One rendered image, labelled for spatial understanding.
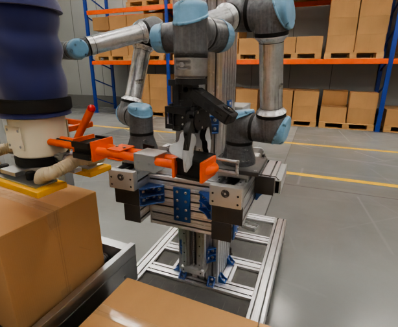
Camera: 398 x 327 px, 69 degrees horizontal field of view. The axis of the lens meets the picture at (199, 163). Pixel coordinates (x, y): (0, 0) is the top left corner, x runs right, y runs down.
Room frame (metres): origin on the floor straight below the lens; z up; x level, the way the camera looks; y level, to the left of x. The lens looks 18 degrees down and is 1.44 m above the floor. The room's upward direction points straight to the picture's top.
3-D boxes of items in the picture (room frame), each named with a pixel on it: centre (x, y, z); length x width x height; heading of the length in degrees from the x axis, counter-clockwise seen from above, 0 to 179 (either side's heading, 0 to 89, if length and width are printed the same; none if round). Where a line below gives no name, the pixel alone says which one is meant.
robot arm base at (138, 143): (1.42, 0.28, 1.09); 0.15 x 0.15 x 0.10
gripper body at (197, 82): (0.69, 0.02, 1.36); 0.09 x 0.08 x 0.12; 61
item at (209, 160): (0.67, 0.01, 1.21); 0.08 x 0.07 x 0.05; 62
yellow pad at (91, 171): (1.05, 0.49, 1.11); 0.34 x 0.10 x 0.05; 62
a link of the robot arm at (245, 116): (1.24, -0.18, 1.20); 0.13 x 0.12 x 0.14; 57
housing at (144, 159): (0.74, 0.13, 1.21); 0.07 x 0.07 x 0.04; 62
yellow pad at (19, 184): (0.88, 0.58, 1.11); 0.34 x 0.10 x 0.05; 62
